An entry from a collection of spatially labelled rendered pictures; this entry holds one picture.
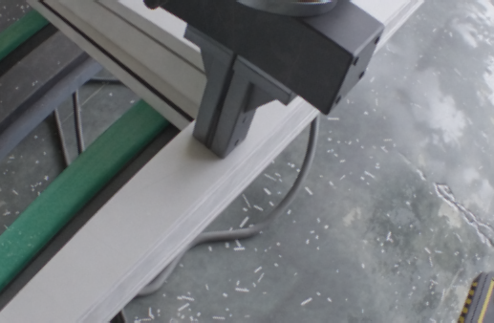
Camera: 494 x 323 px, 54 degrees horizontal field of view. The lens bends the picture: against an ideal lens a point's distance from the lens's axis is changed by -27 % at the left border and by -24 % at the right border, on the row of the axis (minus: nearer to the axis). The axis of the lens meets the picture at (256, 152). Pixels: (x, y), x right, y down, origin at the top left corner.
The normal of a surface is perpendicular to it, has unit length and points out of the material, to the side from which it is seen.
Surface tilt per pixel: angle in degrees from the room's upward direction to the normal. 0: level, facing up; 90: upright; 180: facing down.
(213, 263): 0
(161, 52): 90
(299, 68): 90
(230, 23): 90
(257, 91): 90
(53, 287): 0
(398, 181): 0
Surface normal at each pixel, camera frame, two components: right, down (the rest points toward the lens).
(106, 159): 0.23, -0.58
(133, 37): -0.58, 0.56
